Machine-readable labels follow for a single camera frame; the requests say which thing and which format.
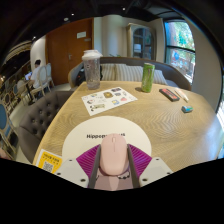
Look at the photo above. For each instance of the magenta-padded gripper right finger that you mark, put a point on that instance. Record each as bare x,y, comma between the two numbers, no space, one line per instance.
155,170

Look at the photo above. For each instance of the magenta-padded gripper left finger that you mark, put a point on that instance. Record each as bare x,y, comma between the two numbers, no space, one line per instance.
71,171

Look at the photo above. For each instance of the pink computer mouse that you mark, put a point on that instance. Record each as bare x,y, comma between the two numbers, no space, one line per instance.
113,155

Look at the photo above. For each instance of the white round mouse pad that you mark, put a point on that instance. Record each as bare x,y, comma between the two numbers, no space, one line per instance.
83,136

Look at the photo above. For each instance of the yellow printed card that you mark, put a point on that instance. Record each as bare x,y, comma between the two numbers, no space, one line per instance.
48,161

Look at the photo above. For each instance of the grey tufted bench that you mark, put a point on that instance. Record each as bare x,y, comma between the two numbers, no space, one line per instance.
40,116

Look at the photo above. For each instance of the small green and blue box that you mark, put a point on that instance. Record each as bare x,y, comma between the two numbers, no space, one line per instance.
187,109

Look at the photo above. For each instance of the black box with orange print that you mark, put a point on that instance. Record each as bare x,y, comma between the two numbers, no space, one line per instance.
168,94

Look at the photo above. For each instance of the white tube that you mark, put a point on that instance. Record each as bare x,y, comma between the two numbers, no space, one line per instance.
182,95

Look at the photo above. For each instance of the white sticker sheet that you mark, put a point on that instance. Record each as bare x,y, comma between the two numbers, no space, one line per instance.
108,100

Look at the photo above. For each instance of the group of blue-backed chairs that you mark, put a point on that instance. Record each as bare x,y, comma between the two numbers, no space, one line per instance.
7,116

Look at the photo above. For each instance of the green drink can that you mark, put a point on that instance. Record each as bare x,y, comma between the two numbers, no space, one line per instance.
147,78

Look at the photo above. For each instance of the striped cushion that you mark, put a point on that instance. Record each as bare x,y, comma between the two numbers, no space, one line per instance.
159,77
129,73
108,71

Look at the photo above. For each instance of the white chair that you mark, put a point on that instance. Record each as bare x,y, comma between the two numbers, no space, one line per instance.
45,78

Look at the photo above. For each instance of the grey curved sofa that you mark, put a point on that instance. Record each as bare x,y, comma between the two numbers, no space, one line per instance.
173,75

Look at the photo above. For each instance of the clear plastic shaker bottle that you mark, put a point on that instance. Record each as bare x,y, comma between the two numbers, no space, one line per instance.
92,71

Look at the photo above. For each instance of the person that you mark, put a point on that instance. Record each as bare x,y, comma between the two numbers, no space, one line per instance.
35,73

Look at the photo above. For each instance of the brown wooden door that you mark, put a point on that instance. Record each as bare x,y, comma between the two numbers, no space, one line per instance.
66,50

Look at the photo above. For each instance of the black-framed window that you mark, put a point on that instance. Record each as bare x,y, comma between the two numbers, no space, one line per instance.
180,48

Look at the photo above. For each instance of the glass-fronted cabinet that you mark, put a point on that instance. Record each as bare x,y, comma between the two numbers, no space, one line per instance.
141,41

